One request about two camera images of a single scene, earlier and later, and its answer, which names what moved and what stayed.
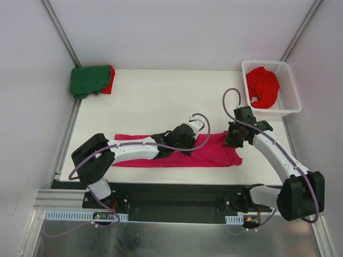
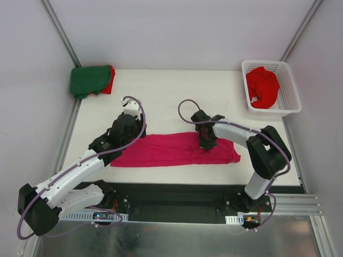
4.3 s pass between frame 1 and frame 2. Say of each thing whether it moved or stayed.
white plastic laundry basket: stayed
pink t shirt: moved
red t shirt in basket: stayed
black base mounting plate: stayed
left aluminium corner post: stayed
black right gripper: moved
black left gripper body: moved
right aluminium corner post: stayed
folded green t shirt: stayed
